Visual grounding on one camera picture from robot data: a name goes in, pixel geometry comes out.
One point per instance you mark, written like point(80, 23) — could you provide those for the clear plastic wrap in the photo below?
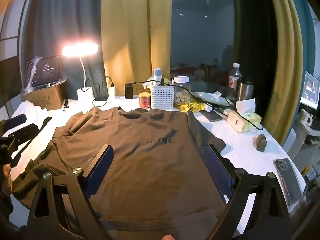
point(31, 72)

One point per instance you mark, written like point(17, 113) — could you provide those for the yellow curtain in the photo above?
point(135, 30)
point(285, 55)

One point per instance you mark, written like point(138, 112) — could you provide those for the blue and white spray bottle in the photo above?
point(157, 74)

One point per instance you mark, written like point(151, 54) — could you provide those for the crumpled white tissue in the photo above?
point(150, 82)

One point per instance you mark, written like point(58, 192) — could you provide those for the dark smartphone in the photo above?
point(212, 116)

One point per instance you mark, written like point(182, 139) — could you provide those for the black tablet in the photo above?
point(47, 70)

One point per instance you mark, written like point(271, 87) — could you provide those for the teal curtain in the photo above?
point(62, 17)

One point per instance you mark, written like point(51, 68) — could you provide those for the white patterned tissue pack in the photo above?
point(212, 97)

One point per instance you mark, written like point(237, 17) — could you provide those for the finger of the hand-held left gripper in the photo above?
point(26, 136)
point(16, 122)

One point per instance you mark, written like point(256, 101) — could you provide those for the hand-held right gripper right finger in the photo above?
point(216, 167)

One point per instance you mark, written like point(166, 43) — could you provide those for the yellow snack bag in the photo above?
point(190, 107)

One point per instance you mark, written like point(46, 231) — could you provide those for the yellow tissue box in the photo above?
point(240, 122)

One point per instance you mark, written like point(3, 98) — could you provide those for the small red-labelled jar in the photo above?
point(144, 101)

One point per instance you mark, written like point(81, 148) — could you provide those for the clear water bottle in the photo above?
point(235, 80)

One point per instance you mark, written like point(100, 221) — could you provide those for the white desk lamp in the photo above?
point(86, 93)

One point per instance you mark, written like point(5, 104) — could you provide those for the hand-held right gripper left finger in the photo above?
point(100, 165)

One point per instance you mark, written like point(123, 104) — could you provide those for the white shelf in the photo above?
point(302, 140)

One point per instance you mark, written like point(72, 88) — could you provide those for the white cloth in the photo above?
point(30, 110)

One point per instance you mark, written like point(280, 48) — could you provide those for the person's right hand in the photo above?
point(168, 237)

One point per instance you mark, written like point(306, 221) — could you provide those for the brown t-shirt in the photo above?
point(150, 167)

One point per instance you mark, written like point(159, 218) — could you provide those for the small black pen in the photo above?
point(65, 104)

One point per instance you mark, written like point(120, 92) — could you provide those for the white charger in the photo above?
point(112, 92)

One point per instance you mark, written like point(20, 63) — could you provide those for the black charger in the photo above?
point(129, 92)

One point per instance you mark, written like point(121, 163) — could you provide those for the grey stone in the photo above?
point(260, 143)

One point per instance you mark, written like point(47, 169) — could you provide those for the white perforated basket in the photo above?
point(162, 97)

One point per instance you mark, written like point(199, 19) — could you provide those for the steel tumbler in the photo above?
point(245, 90)

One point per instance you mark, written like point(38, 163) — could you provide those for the white mug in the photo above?
point(304, 117)

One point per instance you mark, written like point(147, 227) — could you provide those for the cardboard box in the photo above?
point(47, 97)

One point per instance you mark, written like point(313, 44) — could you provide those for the smartphone in clear case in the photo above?
point(288, 182)

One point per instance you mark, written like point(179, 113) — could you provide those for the computer monitor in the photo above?
point(311, 91)

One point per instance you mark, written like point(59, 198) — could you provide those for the clear jar with white lid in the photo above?
point(182, 90)

